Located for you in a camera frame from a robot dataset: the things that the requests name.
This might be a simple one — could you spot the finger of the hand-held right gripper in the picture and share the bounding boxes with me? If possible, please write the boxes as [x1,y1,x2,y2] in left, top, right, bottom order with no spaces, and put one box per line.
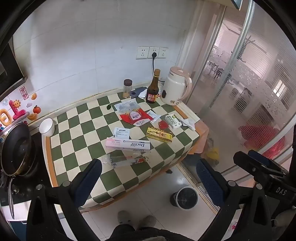
[233,151,287,178]
[248,150,279,168]

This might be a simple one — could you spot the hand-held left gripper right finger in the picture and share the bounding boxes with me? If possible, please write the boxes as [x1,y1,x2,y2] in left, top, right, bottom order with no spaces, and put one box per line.
[196,159,274,241]

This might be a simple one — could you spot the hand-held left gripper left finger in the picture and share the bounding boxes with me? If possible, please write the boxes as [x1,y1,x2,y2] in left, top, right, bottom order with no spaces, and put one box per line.
[26,158,103,241]

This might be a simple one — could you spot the white tissue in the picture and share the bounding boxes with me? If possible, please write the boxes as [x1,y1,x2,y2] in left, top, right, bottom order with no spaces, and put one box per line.
[178,117,196,131]

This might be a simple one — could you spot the person's right forearm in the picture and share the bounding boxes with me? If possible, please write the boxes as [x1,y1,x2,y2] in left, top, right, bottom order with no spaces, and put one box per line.
[274,207,296,233]

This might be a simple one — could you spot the red blurry object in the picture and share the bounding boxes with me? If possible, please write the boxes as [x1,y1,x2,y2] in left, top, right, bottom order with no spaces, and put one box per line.
[238,124,287,160]

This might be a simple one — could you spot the yellow plastic bag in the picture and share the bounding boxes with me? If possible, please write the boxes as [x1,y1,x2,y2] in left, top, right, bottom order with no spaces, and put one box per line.
[206,147,220,166]

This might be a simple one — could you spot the clear plastic wrapper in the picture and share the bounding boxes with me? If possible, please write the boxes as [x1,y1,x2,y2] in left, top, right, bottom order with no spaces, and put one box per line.
[100,152,149,168]

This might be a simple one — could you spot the black gas stove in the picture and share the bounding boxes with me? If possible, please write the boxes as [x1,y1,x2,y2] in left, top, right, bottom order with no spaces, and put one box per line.
[0,132,55,205]

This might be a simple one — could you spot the pink cloth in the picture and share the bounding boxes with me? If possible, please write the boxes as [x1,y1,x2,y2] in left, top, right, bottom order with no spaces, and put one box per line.
[193,120,210,154]

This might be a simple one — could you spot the green checkered tablecloth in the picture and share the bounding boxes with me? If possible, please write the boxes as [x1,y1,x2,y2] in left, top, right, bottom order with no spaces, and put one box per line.
[50,91,200,209]

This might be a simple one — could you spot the pink white toothpaste box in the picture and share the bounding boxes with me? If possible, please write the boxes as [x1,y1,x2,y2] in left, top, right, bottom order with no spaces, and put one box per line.
[105,137,151,153]

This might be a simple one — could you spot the white paper slip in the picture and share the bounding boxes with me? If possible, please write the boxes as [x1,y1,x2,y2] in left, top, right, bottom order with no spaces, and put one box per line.
[114,127,130,139]

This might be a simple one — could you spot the yellow box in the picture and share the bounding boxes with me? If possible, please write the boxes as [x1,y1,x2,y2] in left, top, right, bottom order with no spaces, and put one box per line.
[146,127,173,142]

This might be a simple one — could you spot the grey slipper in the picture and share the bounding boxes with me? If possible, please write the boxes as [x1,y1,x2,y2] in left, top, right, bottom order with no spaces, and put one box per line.
[137,215,157,230]

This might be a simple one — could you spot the white bowl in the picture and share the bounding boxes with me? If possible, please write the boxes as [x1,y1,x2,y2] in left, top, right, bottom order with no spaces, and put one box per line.
[39,118,55,136]

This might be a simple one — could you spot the frosted glass sliding door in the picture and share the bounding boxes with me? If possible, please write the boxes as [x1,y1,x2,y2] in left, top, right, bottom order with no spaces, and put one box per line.
[176,0,296,214]

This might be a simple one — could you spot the green white box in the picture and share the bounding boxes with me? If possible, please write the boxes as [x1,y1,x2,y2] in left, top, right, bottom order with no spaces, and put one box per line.
[165,114,183,129]

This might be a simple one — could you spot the person's black trousers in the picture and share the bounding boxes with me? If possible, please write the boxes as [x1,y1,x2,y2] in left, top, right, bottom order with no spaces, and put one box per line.
[109,224,197,241]

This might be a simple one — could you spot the black frying pan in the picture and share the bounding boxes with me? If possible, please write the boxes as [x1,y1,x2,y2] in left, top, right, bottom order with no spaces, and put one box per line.
[0,122,38,219]

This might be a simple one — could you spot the red snack packet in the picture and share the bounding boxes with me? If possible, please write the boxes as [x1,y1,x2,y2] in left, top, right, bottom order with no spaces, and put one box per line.
[119,109,154,126]

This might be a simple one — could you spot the clear printed plastic bag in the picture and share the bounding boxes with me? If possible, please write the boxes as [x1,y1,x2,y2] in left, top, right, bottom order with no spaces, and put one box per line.
[114,98,141,114]

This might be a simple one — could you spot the white sachet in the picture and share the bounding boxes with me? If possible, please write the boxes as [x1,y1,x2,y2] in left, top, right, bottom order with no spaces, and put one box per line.
[146,110,162,121]

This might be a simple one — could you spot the brown lid glass jar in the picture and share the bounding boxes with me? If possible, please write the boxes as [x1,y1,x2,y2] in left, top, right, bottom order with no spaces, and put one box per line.
[123,79,133,99]

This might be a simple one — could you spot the white electric kettle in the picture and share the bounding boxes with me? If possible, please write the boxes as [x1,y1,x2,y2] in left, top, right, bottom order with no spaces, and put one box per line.
[160,67,193,106]

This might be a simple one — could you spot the dark blue pouch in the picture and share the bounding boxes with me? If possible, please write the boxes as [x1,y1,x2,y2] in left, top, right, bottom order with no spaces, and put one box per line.
[130,87,148,98]

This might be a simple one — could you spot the dark sauce bottle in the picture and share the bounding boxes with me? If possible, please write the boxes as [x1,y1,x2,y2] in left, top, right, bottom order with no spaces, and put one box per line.
[146,69,161,104]

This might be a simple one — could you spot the black range hood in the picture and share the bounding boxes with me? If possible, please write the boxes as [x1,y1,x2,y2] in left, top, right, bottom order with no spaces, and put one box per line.
[0,42,28,98]

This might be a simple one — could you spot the colourful wall stickers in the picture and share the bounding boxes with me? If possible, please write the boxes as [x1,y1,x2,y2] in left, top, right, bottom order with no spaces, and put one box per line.
[0,87,42,132]

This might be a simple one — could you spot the black power plug cable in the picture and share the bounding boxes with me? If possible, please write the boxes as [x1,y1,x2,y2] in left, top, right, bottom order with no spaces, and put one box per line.
[151,52,158,80]

